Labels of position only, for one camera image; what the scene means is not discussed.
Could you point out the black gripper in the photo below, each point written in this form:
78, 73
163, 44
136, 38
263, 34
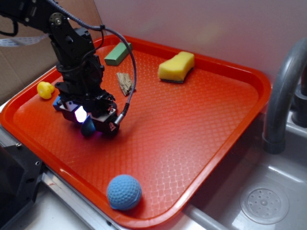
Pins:
81, 89

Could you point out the dark green plastic pickle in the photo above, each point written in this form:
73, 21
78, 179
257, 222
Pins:
87, 127

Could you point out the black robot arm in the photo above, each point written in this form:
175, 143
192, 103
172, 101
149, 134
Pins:
71, 45

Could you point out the blue rectangular block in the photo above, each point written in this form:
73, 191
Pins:
55, 104

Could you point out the yellow plastic knob toy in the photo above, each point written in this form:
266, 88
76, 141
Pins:
45, 90

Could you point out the brown wood bark piece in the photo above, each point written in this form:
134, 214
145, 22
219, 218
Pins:
126, 83

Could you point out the green rectangular block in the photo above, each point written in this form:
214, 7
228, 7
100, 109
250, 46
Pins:
116, 55

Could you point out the brown cardboard panel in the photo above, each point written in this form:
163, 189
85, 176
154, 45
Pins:
21, 65

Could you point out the blue dimpled rubber ball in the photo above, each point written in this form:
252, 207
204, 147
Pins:
124, 192

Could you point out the red plastic tray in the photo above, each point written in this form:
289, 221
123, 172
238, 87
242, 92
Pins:
172, 138

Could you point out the yellow sponge with dark base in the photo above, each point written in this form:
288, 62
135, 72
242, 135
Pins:
176, 68

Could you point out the grey toy sink basin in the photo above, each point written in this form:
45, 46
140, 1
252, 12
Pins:
216, 204

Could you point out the grey curved faucet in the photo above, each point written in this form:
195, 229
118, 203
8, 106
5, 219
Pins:
281, 98

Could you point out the round sink drain strainer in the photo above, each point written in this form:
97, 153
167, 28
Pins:
264, 203

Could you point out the black metal bracket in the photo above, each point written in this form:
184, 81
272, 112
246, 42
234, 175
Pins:
20, 175

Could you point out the aluminium frame rail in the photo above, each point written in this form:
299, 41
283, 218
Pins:
47, 203

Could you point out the dark faucet handle knob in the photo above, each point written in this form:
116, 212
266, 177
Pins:
299, 116

